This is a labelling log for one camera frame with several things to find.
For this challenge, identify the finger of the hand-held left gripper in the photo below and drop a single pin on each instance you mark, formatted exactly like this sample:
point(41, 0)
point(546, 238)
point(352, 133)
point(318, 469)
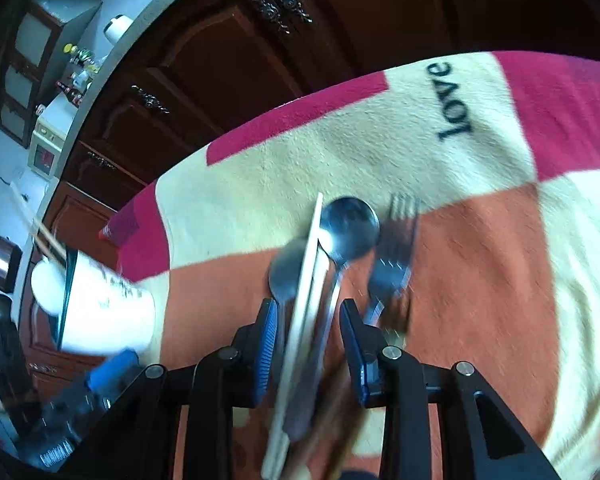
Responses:
point(112, 370)

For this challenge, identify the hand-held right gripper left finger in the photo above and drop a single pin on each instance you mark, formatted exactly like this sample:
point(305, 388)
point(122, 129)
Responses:
point(265, 350)

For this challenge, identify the white cup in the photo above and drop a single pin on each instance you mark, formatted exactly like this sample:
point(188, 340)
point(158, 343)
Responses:
point(110, 310)

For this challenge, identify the dark wooden chopstick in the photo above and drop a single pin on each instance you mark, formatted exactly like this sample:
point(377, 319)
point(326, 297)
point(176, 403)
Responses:
point(340, 410)

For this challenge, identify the white canister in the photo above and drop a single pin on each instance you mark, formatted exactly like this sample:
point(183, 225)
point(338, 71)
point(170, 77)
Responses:
point(117, 27)

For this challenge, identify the cream microwave oven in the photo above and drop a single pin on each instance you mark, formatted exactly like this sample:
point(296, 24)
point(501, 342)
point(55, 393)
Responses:
point(47, 155)

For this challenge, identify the printed checkered blanket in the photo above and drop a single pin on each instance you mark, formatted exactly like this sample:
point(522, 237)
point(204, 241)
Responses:
point(480, 285)

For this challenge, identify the pale chopstick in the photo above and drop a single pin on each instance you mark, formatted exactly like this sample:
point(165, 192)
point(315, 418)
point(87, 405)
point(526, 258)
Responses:
point(305, 280)

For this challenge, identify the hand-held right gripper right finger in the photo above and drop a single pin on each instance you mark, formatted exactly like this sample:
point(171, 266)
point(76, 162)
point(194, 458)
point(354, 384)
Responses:
point(355, 350)

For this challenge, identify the wooden base cabinets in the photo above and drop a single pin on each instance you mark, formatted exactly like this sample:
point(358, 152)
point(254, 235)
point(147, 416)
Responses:
point(280, 35)

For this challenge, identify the maroon rice cooker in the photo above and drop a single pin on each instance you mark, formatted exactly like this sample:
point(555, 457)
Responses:
point(2, 262)

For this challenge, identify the yellow cap oil bottle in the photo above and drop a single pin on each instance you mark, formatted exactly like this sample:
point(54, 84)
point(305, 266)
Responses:
point(77, 55)

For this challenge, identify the wall cabinet with glass doors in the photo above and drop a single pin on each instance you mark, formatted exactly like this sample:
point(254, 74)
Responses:
point(35, 35)

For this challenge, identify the grey kitchen countertop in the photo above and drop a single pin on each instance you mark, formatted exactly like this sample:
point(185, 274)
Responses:
point(97, 97)

